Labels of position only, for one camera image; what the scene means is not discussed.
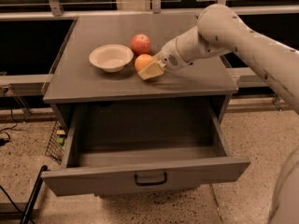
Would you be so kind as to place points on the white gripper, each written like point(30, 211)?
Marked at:
point(168, 55)

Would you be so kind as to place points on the orange fruit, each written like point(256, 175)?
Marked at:
point(142, 61)

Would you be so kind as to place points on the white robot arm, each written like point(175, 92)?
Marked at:
point(218, 31)

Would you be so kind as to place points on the grey cabinet with counter top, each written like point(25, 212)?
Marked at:
point(75, 80)

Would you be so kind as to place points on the open grey top drawer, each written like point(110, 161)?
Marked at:
point(108, 145)

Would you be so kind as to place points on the red apple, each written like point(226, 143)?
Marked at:
point(140, 44)

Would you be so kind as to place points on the white bowl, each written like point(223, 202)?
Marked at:
point(111, 58)

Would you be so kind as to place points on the metal window railing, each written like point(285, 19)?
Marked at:
point(93, 6)

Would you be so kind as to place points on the black metal stand leg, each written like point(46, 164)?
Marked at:
point(29, 207)

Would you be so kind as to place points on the black drawer handle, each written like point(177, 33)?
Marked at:
point(150, 180)

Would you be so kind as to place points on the black wire basket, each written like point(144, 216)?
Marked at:
point(55, 147)

